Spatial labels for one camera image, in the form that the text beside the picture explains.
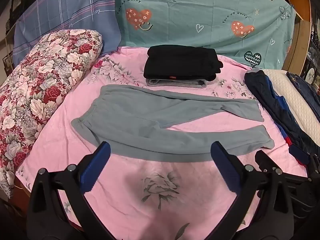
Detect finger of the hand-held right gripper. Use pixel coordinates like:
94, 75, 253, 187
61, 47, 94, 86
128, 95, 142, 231
255, 150, 283, 174
289, 145, 320, 180

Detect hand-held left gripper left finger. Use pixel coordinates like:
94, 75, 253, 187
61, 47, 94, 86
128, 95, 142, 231
26, 141, 118, 240

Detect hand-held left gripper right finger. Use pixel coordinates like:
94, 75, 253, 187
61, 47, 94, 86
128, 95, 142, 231
205, 141, 295, 240

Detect grey pants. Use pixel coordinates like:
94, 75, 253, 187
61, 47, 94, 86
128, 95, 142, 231
71, 84, 275, 162

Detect black folded pants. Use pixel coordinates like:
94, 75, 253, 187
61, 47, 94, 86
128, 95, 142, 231
143, 44, 224, 82

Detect pink floral bedsheet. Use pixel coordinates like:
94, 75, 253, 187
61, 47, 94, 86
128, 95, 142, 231
15, 46, 308, 240

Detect white quilted pillow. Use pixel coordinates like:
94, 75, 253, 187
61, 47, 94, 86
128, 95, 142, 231
262, 69, 320, 135

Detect dark blue jeans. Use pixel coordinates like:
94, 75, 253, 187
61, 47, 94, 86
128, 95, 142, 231
286, 72, 320, 122

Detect navy blue garment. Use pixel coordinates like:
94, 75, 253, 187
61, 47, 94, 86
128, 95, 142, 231
244, 70, 320, 160

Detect red white floral quilt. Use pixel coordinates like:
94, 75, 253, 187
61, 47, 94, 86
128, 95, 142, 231
0, 29, 103, 199

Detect light grey folded garment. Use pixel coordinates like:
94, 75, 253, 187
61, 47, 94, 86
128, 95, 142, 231
146, 78, 208, 89

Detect wooden headboard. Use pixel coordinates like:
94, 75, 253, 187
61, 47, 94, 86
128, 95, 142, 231
281, 0, 312, 73

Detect teal heart print pillow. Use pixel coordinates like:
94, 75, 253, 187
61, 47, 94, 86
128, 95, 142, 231
114, 0, 297, 68

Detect blue plaid pillow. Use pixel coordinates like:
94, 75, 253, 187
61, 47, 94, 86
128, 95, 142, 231
12, 0, 123, 67

